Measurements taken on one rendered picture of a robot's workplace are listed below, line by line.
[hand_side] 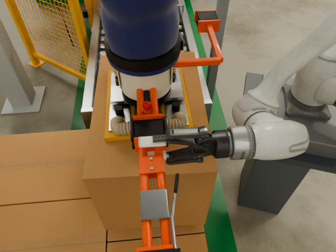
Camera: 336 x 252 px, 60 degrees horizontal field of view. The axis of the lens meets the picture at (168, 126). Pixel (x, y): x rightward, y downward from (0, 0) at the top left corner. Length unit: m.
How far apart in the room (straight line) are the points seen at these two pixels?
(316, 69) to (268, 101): 0.35
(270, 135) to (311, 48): 0.24
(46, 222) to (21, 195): 0.19
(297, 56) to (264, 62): 2.13
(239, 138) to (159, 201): 0.26
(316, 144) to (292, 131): 0.48
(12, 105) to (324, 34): 2.33
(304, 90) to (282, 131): 0.48
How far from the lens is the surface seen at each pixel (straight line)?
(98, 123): 1.01
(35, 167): 1.53
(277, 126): 0.79
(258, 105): 0.88
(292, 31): 3.50
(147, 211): 0.66
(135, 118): 0.80
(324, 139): 1.28
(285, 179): 1.64
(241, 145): 0.75
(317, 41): 0.81
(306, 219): 2.05
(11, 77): 2.46
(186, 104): 1.02
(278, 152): 0.79
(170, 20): 0.80
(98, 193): 0.97
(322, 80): 1.20
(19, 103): 2.64
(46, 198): 1.43
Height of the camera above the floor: 1.73
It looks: 50 degrees down
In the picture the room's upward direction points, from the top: straight up
